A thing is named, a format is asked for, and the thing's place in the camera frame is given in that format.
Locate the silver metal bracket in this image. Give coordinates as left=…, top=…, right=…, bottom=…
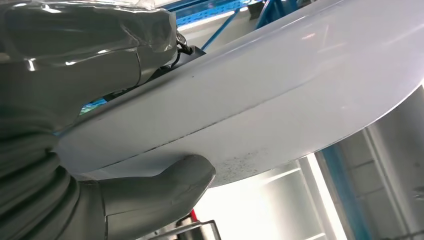
left=139, top=216, right=223, bottom=240

